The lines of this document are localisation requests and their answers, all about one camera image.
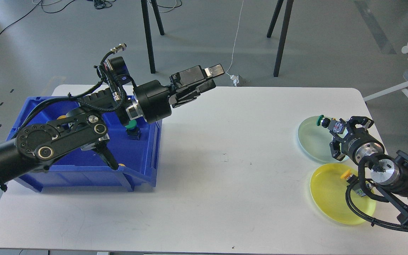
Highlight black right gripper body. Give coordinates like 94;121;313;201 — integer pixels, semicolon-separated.
339;129;385;165

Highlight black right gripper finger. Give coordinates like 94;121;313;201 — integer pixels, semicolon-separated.
345;116;374;133
330;140;347;162

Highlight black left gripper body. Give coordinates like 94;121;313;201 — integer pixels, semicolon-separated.
126;80;172;124

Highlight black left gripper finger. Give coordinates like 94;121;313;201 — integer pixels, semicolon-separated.
170;63;225;93
171;80;216;108

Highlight green push button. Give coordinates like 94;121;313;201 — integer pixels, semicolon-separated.
125;120;141;140
316;115;346;134

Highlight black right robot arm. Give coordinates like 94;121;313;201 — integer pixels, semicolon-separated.
316;115;408;232

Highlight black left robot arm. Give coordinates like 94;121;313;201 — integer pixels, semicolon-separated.
0;43;225;192

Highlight light green plate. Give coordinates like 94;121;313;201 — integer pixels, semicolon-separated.
297;116;339;163

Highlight yellow plate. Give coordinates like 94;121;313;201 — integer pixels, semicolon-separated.
310;163;365;225

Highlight blue plastic bin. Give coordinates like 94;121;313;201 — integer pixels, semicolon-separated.
16;112;162;192

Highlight black stand leg right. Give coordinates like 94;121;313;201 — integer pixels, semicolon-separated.
266;0;294;77

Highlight white cable with plug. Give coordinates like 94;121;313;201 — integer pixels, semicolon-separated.
226;0;245;86

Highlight black floor cables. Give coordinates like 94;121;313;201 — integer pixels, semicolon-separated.
0;0;183;60

